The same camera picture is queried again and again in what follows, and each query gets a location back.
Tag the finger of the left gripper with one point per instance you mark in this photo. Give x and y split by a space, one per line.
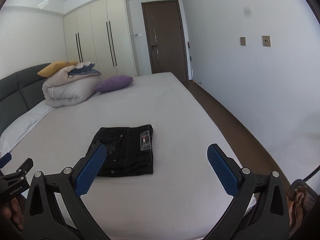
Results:
5 159
24 168

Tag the folded beige duvet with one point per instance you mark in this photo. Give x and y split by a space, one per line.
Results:
71 85

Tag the black denim pants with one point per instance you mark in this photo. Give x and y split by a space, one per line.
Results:
129 151

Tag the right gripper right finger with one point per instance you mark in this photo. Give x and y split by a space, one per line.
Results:
258 209

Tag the right beige wall socket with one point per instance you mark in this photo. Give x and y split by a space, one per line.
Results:
266 41

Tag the white pillow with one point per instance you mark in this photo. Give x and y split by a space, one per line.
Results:
16 131

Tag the cream built-in wardrobe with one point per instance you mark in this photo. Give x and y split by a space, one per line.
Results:
101 32

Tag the left beige wall switch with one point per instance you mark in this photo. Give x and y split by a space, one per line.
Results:
242 41

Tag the grey upholstered headboard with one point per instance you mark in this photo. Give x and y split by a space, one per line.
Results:
20 92

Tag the person's left hand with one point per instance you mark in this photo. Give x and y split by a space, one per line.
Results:
13 211

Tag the mustard yellow pillow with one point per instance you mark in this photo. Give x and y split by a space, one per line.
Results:
54 67

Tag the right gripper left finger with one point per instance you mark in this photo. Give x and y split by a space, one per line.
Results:
54 209

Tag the purple cushion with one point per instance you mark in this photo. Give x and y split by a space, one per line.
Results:
113 83

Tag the brown wooden door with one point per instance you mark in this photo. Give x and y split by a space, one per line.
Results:
165 37

